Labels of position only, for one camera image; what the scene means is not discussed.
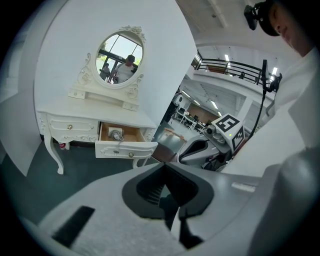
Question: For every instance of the person's head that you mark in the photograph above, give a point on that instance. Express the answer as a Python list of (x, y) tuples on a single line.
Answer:
[(290, 27)]

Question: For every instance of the black head-worn camera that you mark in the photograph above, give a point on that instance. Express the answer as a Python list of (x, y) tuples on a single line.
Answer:
[(252, 15)]

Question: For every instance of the white robot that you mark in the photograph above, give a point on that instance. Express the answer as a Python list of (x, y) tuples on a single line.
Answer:
[(178, 98)]

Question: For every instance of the white office desks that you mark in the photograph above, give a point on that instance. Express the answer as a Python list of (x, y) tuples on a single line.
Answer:
[(190, 120)]

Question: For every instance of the white wooden drawer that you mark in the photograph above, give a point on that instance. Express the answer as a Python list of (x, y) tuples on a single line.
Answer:
[(125, 150)]

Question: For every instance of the person's white shirt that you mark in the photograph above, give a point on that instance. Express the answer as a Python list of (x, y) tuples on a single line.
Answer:
[(282, 120)]

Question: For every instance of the grey white hair dryer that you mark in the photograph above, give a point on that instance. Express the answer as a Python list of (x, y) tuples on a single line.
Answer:
[(115, 133)]

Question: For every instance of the closed white drawer gold knob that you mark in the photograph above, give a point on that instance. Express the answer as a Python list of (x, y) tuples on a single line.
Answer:
[(71, 126)]

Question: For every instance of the black stand-mounted device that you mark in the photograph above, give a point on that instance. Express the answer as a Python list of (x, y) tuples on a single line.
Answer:
[(271, 80)]

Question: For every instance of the metal bin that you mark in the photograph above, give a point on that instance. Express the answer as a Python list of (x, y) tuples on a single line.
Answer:
[(170, 142)]

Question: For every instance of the white ornate dressing table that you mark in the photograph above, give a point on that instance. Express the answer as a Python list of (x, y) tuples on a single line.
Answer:
[(82, 110)]

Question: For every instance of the black metal railing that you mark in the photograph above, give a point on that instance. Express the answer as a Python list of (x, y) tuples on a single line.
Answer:
[(225, 66)]

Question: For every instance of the oval mirror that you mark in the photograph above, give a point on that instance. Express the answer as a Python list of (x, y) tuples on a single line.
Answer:
[(119, 60)]

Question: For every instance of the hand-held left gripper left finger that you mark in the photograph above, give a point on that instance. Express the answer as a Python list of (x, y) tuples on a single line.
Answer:
[(105, 200)]

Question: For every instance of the red drink can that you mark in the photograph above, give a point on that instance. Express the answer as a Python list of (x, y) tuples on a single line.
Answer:
[(62, 145)]

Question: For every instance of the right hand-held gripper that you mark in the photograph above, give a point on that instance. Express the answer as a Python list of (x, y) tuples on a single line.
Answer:
[(231, 135)]

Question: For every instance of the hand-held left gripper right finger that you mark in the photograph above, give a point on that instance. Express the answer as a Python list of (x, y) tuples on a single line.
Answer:
[(225, 192)]

